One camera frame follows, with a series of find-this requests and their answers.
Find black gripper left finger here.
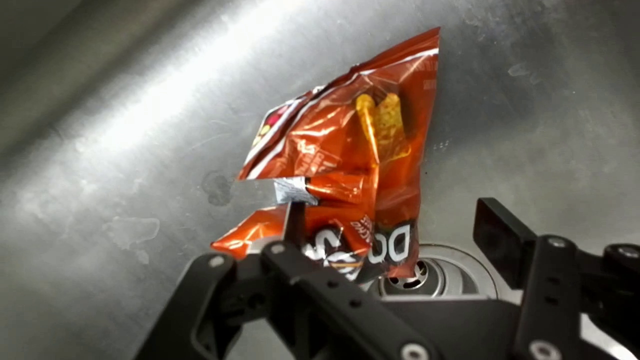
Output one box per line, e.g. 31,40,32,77
132,197,444,360

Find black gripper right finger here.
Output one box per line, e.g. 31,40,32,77
471,193,640,360

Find red chips packet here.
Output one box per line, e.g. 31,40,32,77
210,25,444,279

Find steel sink drain strainer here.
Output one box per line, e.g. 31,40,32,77
368,241,501,303

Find stainless steel double sink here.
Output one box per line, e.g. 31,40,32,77
0,0,640,360

